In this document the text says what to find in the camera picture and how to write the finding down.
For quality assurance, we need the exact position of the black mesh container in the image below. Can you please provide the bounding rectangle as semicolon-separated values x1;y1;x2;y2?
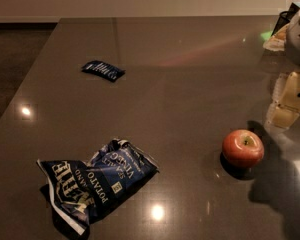
272;3;300;34

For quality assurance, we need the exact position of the red apple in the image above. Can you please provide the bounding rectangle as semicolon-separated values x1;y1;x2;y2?
222;129;264;169

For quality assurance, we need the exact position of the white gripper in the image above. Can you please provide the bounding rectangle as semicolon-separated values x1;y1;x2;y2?
263;9;300;129

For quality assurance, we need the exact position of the blue potato chip bag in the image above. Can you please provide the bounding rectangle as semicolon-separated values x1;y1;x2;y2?
37;139;158;235

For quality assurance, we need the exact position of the small dark blue packet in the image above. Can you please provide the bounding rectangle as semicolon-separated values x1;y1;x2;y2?
82;60;125;82

